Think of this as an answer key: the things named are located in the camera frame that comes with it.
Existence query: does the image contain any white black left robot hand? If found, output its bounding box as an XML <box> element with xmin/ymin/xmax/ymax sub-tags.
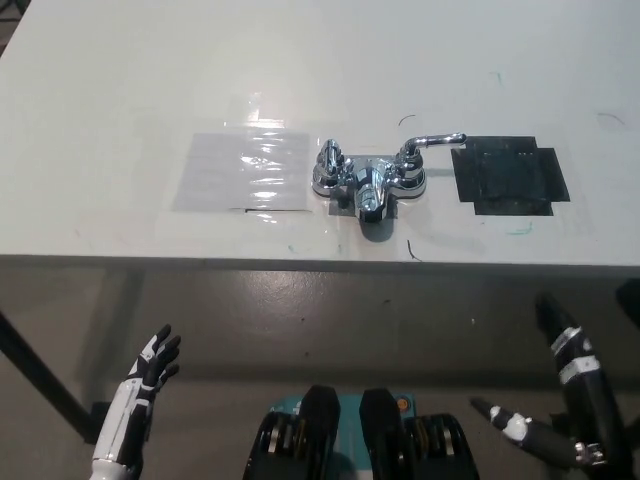
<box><xmin>91</xmin><ymin>323</ymin><xmax>182</xmax><ymax>469</ymax></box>

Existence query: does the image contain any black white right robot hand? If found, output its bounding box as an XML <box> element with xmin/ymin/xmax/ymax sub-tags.
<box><xmin>468</xmin><ymin>292</ymin><xmax>632</xmax><ymax>480</ymax></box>

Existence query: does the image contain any chrome lever faucet handle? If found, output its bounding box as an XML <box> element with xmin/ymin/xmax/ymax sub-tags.
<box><xmin>397</xmin><ymin>131</ymin><xmax>468</xmax><ymax>174</ymax></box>
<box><xmin>314</xmin><ymin>138</ymin><xmax>346</xmax><ymax>184</ymax></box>

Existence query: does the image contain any black teal robot torso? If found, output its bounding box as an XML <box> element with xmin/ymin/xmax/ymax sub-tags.
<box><xmin>242</xmin><ymin>382</ymin><xmax>484</xmax><ymax>480</ymax></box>

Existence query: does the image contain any chrome faucet body with spout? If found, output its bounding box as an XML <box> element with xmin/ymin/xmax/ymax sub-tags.
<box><xmin>309</xmin><ymin>152</ymin><xmax>429</xmax><ymax>226</ymax></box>

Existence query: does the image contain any black table leg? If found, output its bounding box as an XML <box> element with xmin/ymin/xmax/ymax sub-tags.
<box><xmin>616</xmin><ymin>280</ymin><xmax>640</xmax><ymax>326</ymax></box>

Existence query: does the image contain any black tape patch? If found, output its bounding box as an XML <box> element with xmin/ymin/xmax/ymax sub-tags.
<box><xmin>449</xmin><ymin>133</ymin><xmax>572</xmax><ymax>218</ymax></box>

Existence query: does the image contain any clear plastic sheet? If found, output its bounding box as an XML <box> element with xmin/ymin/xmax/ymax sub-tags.
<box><xmin>169</xmin><ymin>130</ymin><xmax>312</xmax><ymax>214</ymax></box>

